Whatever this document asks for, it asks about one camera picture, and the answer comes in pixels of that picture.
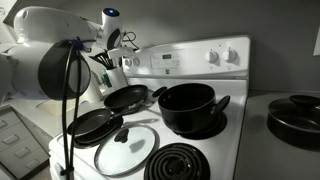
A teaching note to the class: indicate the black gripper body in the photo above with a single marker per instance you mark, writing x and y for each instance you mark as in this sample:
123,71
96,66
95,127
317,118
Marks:
120,61

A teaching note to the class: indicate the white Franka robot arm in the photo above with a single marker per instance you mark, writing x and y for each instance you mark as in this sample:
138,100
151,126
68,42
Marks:
43,30

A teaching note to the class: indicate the white stove knob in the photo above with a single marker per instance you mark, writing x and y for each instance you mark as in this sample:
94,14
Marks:
211,56
128,62
229,55
136,62

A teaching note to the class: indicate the stove clock display panel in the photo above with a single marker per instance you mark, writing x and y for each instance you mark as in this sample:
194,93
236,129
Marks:
166,59

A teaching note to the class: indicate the white electric stove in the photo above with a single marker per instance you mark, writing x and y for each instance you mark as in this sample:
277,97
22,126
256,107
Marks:
226,140

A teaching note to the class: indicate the black ladle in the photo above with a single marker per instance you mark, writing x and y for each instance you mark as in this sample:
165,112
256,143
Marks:
111,62

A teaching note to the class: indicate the white utensil holder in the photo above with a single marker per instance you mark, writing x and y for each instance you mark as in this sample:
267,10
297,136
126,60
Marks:
116,79

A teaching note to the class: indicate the green dish soap bottle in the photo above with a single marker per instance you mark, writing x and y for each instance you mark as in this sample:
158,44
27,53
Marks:
106,80

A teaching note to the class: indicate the black spatula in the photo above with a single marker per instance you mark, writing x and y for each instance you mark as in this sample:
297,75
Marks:
95,58

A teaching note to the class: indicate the large black frying pan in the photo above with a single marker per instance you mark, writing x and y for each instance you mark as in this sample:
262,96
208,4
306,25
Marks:
126,96

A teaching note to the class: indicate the white paper towel roll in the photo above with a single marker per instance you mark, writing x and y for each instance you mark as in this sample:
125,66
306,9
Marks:
95,94

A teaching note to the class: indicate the small black frying pan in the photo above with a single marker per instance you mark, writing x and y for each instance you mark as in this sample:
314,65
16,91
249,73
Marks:
91,121

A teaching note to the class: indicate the coil burner under small pan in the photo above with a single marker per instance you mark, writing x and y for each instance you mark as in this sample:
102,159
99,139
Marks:
110,130

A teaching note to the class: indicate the glass lid with black knob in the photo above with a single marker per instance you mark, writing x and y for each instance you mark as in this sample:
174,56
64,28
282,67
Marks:
133,156

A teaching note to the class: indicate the bare black coil burner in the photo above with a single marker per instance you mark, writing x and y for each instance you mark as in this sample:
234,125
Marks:
173,163

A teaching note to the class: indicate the coil burner under pot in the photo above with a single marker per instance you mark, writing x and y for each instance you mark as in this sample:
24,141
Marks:
216,128

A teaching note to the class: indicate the grey drawer cabinet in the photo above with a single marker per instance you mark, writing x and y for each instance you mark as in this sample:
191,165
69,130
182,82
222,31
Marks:
20,146

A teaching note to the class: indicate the black pot on counter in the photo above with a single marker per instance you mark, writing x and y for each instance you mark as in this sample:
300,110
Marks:
300,113

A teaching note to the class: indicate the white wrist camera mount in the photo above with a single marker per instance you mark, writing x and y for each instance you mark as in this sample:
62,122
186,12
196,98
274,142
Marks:
120,51

